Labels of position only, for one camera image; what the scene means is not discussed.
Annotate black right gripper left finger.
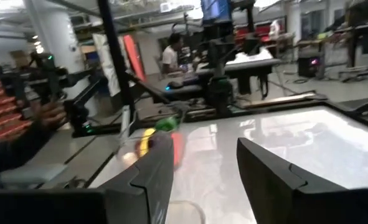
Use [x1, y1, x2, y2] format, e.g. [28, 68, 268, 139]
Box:
[98, 133, 175, 224]

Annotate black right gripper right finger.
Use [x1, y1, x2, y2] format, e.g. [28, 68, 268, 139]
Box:
[236, 137, 348, 224]

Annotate yellow lemon front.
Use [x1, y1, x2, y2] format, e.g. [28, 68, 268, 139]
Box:
[139, 126, 157, 157]

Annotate red bell pepper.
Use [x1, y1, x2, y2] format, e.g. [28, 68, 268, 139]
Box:
[154, 116, 185, 167]

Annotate person's forearm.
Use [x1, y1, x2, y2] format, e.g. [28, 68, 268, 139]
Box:
[0, 123, 52, 175]

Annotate clear plastic bin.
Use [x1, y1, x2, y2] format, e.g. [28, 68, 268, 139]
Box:
[166, 200, 207, 224]
[116, 124, 187, 170]

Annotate dark grey desk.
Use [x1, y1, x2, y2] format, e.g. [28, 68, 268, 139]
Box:
[196, 58, 283, 96]

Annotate grey padded seat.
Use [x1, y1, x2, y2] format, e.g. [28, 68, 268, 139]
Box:
[0, 163, 69, 190]

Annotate black box pink light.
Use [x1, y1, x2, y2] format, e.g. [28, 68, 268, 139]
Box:
[297, 55, 323, 78]

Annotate person's hand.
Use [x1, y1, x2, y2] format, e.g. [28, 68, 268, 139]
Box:
[31, 101, 68, 130]

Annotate white paper sheet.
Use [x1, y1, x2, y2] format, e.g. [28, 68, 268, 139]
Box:
[226, 47, 275, 65]

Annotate orange red banner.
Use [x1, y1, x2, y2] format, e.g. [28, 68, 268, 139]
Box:
[123, 34, 147, 83]

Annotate person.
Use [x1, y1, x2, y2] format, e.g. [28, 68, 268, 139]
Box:
[161, 32, 186, 75]

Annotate red plastic crate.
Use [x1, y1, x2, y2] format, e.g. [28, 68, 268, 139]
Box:
[233, 24, 273, 44]

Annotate white banner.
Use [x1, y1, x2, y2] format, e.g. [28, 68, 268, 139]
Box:
[92, 32, 122, 97]

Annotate stacked red crates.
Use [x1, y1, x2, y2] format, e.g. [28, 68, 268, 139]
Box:
[0, 70, 34, 142]

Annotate blue screen monitor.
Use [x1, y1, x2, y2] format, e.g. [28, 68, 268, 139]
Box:
[200, 0, 232, 26]

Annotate white round pillar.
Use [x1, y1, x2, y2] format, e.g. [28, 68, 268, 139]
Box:
[24, 0, 90, 118]

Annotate black frame clamp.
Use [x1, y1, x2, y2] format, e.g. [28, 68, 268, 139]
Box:
[354, 102, 368, 118]

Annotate black aluminium table frame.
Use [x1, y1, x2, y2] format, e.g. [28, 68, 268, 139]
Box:
[54, 0, 368, 138]

